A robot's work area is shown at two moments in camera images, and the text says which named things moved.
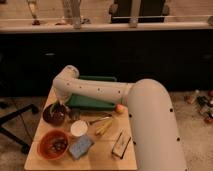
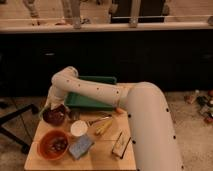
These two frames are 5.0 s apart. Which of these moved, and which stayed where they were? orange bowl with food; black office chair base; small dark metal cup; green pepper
Moved: green pepper
Stayed: black office chair base; orange bowl with food; small dark metal cup
